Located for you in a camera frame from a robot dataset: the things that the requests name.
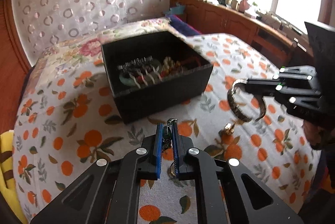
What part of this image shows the dark blue blanket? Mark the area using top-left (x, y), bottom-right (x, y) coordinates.
top-left (167, 15), bottom-right (202, 37)

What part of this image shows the wooden side cabinet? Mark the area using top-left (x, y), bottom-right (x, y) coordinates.
top-left (170, 0), bottom-right (313, 66)

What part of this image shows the silver metal bangle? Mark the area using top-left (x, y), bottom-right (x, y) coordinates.
top-left (227, 79), bottom-right (252, 122)

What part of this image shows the white pearl necklace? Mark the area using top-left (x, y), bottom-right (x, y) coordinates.
top-left (162, 56), bottom-right (184, 72)

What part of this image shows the yellow plush toy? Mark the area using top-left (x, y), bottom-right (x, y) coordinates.
top-left (1, 130), bottom-right (28, 223)

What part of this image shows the person's right hand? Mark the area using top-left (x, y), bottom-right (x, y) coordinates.
top-left (303, 121), bottom-right (334, 151)

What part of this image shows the green pendant necklace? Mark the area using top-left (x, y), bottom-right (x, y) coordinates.
top-left (162, 118), bottom-right (176, 178)

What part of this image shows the teal plastic bag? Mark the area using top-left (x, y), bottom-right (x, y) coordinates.
top-left (164, 3), bottom-right (186, 16)

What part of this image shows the floral bed quilt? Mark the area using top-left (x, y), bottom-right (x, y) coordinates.
top-left (22, 18), bottom-right (185, 97)

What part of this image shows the small gold ring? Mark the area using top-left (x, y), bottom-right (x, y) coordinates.
top-left (222, 122), bottom-right (236, 138)

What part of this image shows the black jewelry box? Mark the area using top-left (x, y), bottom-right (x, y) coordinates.
top-left (102, 31), bottom-right (213, 124)

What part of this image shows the pale green jade bangle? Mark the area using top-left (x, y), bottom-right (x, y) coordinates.
top-left (119, 74), bottom-right (143, 89)

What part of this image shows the orange print bed cloth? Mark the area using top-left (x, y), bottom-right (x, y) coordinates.
top-left (13, 33), bottom-right (320, 221)

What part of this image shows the silver purple hair comb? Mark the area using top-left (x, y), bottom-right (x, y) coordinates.
top-left (117, 56), bottom-right (163, 88)

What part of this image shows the pink ceramic figurine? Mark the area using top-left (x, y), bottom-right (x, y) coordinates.
top-left (238, 0), bottom-right (250, 13)

